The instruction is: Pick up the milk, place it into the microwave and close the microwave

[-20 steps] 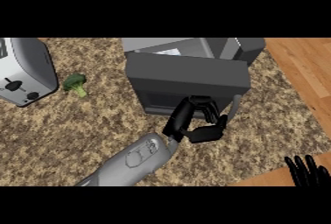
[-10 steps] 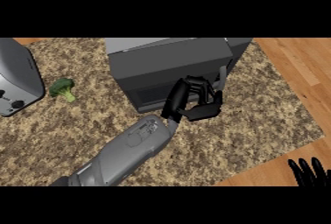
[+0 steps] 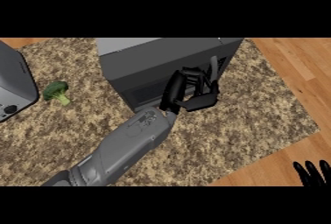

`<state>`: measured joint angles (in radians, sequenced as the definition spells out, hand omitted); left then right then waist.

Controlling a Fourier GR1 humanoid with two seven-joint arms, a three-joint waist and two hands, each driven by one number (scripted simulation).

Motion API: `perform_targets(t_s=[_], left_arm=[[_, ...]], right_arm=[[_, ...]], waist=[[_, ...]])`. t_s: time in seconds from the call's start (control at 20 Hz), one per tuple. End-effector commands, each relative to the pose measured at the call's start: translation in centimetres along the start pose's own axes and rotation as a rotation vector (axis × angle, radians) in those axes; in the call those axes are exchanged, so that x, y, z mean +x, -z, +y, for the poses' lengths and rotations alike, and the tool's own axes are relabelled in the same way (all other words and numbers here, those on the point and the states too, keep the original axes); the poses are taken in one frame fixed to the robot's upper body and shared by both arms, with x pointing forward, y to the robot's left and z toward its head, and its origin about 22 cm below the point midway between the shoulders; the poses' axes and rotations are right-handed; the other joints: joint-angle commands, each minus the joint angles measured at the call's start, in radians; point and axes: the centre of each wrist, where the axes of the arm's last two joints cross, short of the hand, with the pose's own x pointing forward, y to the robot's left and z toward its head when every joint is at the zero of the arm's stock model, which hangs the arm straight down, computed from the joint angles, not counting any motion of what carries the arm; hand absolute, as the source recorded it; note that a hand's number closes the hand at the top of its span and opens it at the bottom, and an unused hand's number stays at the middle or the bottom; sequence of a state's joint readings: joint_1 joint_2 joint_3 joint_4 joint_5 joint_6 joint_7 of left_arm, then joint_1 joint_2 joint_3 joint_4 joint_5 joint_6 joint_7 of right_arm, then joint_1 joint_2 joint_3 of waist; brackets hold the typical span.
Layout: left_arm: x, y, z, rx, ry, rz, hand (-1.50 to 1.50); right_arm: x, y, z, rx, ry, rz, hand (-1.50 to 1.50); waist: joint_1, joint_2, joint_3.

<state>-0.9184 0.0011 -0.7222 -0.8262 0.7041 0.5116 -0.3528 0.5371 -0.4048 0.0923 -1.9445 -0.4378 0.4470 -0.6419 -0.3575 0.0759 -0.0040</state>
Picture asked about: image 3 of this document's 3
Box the grey appliance with knob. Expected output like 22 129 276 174
0 40 40 123

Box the green broccoli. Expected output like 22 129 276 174
41 80 72 107

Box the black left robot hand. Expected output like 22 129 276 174
158 55 221 116

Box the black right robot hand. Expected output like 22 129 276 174
292 159 331 187

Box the dark grey microwave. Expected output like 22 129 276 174
94 38 245 114

